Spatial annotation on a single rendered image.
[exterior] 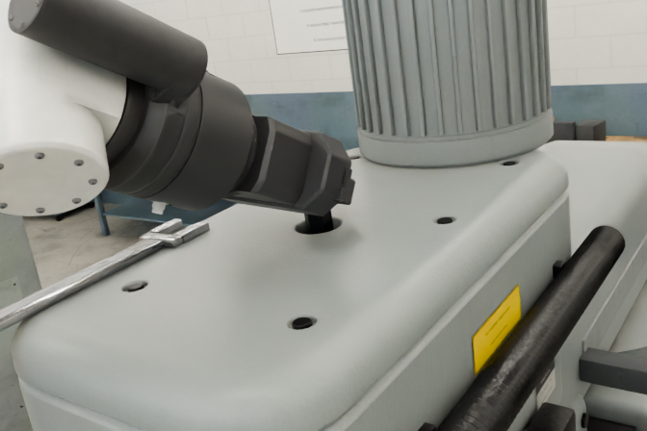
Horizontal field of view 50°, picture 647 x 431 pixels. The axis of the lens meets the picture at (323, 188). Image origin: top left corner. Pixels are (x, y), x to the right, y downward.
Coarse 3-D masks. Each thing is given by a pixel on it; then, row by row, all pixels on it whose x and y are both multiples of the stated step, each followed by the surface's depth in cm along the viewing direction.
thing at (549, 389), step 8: (560, 360) 69; (552, 368) 66; (560, 368) 69; (544, 376) 64; (552, 376) 66; (560, 376) 69; (544, 384) 65; (552, 384) 66; (560, 384) 69; (536, 392) 63; (544, 392) 65; (552, 392) 67; (560, 392) 69; (528, 400) 61; (536, 400) 63; (544, 400) 65; (552, 400) 67; (528, 408) 61; (536, 408) 63; (520, 416) 60; (528, 416) 62; (512, 424) 58; (520, 424) 60; (528, 424) 62
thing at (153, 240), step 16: (176, 224) 58; (208, 224) 57; (144, 240) 55; (160, 240) 55; (176, 240) 54; (112, 256) 52; (128, 256) 52; (144, 256) 53; (80, 272) 50; (96, 272) 50; (112, 272) 50; (48, 288) 48; (64, 288) 48; (80, 288) 48; (16, 304) 46; (32, 304) 46; (48, 304) 46; (0, 320) 44; (16, 320) 45
